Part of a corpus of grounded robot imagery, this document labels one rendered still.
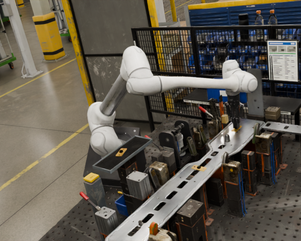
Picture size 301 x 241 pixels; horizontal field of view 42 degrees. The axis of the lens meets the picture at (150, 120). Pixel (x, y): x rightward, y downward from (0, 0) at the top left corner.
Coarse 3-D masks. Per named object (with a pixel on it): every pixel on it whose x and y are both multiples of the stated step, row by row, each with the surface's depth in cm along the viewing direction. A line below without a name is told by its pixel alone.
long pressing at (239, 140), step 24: (240, 120) 268; (216, 144) 244; (240, 144) 239; (216, 168) 220; (168, 192) 207; (192, 192) 204; (144, 216) 193; (168, 216) 190; (120, 240) 180; (144, 240) 178
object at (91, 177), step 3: (90, 174) 207; (93, 174) 206; (96, 174) 206; (84, 177) 205; (87, 177) 204; (90, 177) 203; (93, 177) 203; (96, 177) 203; (87, 180) 202; (90, 180) 201; (93, 180) 202
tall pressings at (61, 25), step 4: (52, 0) 1146; (60, 4) 1134; (56, 8) 1155; (60, 8) 1139; (56, 12) 1159; (60, 20) 1166; (64, 20) 1152; (60, 24) 1168; (64, 24) 1157; (60, 28) 1172; (68, 28) 1161
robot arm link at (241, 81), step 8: (240, 72) 223; (160, 80) 220; (168, 80) 222; (176, 80) 224; (184, 80) 224; (192, 80) 224; (200, 80) 222; (208, 80) 221; (216, 80) 220; (224, 80) 220; (232, 80) 220; (240, 80) 219; (248, 80) 216; (256, 80) 218; (168, 88) 223; (216, 88) 222; (224, 88) 221; (232, 88) 222; (240, 88) 220; (248, 88) 217
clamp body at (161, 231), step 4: (160, 228) 173; (160, 232) 171; (164, 232) 170; (168, 232) 170; (172, 232) 170; (152, 236) 170; (156, 236) 169; (160, 236) 169; (164, 236) 168; (168, 236) 168; (172, 236) 169; (176, 236) 169; (152, 240) 169; (156, 240) 168; (160, 240) 167; (164, 240) 166; (168, 240) 166; (172, 240) 171; (176, 240) 169
